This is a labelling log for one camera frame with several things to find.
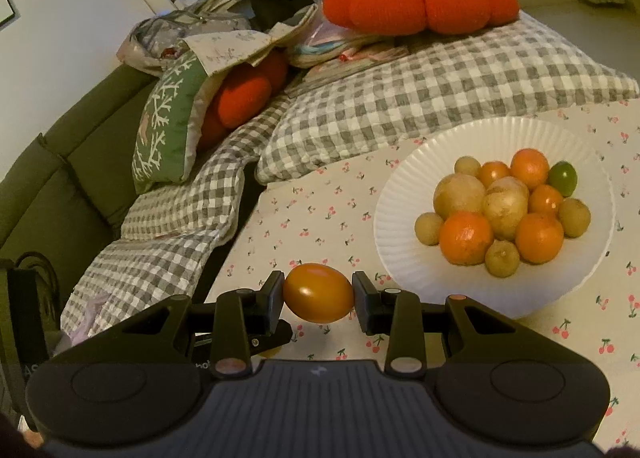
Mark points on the stack of magazines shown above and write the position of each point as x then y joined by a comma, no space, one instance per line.
360,62

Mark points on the beige floral cloth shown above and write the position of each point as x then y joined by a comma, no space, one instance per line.
225,52

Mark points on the bright green tangerine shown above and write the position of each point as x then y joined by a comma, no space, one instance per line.
562,177

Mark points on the green snowflake cushion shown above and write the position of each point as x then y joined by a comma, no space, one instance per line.
165,127

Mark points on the green sofa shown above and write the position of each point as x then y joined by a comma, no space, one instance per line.
60,177

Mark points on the smooth orange citrus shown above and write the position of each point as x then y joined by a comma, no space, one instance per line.
317,293

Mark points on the clear plastic bag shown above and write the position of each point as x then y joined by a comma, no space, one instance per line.
320,37

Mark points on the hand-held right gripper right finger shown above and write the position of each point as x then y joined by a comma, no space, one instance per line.
361,298

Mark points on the cherry print tablecloth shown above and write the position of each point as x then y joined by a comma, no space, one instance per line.
310,218

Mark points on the pale purple cloth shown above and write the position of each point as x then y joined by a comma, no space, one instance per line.
87,318

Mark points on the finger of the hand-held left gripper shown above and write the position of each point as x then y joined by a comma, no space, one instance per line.
272,338

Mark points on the large orange tangerine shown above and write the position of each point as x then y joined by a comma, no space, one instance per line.
466,238

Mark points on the large yellow passionfruit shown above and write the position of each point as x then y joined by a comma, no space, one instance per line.
505,218
455,195
510,187

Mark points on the grey checked blanket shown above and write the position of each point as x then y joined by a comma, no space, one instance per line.
165,238

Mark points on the grey checked pad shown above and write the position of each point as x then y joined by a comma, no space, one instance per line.
425,87

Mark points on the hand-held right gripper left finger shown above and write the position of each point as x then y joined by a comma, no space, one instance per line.
274,298

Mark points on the clear bag of fabrics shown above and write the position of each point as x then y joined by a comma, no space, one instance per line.
155,37

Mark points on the black picture frame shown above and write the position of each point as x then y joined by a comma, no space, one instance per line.
7,2

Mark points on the white ribbed plate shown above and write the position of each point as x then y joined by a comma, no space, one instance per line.
400,258

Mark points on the small tan longan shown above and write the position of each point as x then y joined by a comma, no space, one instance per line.
429,228
467,165
502,258

